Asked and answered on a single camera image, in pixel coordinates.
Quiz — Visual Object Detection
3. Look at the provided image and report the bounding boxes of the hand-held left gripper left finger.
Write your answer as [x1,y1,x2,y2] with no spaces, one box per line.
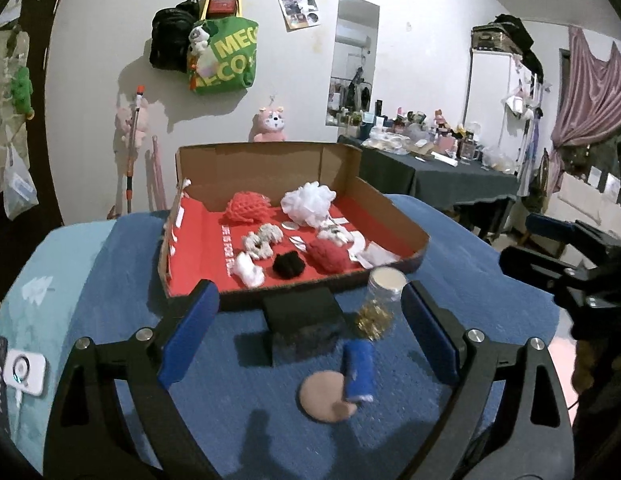
[43,279,221,480]

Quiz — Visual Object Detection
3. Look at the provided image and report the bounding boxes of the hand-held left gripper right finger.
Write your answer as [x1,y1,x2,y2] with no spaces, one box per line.
[401,281,576,480]

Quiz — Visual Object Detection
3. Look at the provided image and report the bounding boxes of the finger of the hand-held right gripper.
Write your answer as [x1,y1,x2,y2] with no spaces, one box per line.
[499,246,599,307]
[525,214,621,252]

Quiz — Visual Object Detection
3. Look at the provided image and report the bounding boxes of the white cloth piece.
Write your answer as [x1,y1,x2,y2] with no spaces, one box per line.
[232,251,265,288]

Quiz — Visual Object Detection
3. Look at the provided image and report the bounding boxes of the cardboard box with red lining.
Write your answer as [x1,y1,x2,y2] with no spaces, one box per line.
[158,142,430,311]

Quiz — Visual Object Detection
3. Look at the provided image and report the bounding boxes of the white fluffy scrunchie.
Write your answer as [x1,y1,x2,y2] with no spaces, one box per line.
[242,225,282,261]

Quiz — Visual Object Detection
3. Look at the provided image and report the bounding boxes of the black pompom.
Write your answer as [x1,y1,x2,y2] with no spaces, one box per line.
[272,251,306,279]

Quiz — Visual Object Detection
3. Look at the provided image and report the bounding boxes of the red plush bunny pendant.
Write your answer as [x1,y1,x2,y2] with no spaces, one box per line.
[309,238,352,274]

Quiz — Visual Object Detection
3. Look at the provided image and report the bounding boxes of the white fluffy star hair clip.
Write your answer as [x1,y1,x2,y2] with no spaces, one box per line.
[318,222,355,247]

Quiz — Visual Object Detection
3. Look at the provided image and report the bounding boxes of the glass jar of gold beads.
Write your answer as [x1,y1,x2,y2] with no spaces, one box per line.
[355,267,409,343]

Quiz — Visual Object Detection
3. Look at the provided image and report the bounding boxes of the blue bandage roll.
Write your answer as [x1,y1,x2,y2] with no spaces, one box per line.
[342,341,375,403]

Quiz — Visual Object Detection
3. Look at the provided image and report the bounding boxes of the black box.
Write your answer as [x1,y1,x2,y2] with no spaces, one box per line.
[262,287,346,366]

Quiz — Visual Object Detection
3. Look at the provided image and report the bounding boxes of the table with dark green cloth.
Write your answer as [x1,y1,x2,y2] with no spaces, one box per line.
[338,135,521,241]

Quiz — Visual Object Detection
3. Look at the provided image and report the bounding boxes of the beige powder puff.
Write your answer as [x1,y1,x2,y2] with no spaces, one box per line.
[298,371,359,425]

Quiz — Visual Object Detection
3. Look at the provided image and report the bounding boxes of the pink curtain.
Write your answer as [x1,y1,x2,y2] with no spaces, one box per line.
[551,25,621,196]

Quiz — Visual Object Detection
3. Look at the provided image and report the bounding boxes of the white hanging bags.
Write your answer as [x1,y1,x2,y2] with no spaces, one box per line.
[505,80,539,121]

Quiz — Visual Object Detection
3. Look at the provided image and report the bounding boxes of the white wardrobe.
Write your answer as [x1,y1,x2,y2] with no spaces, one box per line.
[463,47,541,196]

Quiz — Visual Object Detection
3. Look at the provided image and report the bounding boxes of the teal bed sheet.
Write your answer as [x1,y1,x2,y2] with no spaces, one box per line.
[0,222,121,461]

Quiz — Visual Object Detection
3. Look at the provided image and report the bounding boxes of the red mesh sponge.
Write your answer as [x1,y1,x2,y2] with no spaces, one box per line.
[224,191,271,225]

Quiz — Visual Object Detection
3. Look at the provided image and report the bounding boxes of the clutter of cosmetics bottles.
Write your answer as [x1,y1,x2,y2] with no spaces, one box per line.
[335,100,516,173]

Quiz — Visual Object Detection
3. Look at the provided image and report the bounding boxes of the pink poles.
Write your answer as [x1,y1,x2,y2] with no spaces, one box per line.
[149,135,168,211]

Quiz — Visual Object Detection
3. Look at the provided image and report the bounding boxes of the orange white mop stick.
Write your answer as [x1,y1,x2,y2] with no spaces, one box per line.
[124,85,146,216]

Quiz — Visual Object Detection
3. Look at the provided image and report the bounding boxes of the white bath pouf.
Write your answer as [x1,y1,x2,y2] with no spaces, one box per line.
[280,181,337,226]

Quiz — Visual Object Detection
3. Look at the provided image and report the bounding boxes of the dark brown door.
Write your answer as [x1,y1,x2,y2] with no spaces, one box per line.
[0,0,66,301]

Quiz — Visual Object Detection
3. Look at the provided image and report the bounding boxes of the black clothing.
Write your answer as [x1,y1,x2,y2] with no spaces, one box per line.
[493,14,544,78]

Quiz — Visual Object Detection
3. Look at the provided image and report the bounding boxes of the clear storage case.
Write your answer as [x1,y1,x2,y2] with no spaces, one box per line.
[471,24,521,53]

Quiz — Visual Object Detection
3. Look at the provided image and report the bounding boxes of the white plastic bag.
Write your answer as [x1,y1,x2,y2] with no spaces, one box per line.
[3,145,40,221]

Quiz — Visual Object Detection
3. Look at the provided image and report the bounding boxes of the pink pig plush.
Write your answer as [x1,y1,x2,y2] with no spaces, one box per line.
[115,95,150,148]

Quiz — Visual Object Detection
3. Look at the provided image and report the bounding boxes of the pink fox plush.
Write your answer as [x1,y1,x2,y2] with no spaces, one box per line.
[253,105,288,143]

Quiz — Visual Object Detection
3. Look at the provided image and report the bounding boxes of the green tote bag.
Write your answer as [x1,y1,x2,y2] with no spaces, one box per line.
[187,0,261,96]

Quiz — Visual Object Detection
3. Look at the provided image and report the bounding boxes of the green plush toy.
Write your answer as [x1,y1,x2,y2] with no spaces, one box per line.
[10,65,35,118]

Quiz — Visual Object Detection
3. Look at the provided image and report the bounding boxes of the black backpack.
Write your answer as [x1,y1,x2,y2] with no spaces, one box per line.
[149,0,201,71]

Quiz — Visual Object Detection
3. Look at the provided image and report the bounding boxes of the small white plush toy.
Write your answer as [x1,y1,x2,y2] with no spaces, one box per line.
[188,25,214,54]

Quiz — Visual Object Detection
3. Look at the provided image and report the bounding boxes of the crumpled clear plastic bag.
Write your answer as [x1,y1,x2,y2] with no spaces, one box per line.
[0,30,31,151]

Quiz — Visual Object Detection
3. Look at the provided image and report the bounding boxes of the white device with ring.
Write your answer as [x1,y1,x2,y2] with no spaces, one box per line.
[4,349,48,397]

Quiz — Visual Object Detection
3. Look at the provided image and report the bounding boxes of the wall mirror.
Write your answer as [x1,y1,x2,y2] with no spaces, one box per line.
[325,0,380,128]

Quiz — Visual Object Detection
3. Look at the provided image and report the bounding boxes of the wall photo poster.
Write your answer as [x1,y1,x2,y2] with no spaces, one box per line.
[275,0,321,31]

